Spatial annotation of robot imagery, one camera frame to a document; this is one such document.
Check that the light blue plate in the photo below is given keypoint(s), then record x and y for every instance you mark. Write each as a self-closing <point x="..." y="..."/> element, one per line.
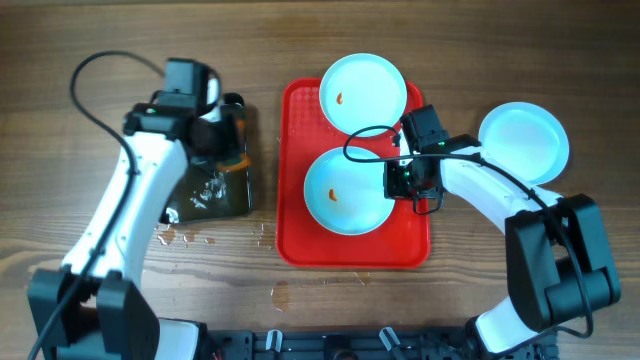
<point x="363" y="91"/>
<point x="526" y="139"/>
<point x="344" y="192"/>

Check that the black water tray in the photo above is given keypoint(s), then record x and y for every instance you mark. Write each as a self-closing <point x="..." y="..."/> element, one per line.
<point x="204" y="194"/>

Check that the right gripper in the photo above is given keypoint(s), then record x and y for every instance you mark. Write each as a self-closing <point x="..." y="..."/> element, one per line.
<point x="393" y="188"/>

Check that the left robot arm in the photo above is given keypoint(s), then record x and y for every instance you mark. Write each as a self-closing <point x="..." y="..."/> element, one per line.
<point x="92" y="308"/>

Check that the red plastic tray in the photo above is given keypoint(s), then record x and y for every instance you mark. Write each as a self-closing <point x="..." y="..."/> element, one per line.
<point x="403" y="241"/>

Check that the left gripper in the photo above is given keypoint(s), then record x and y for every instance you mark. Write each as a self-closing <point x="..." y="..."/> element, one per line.
<point x="225" y="145"/>

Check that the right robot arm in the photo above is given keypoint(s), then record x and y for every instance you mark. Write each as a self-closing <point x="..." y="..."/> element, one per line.
<point x="560" y="267"/>

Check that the green orange sponge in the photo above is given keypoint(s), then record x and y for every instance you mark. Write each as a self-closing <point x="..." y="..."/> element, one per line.
<point x="233" y="164"/>

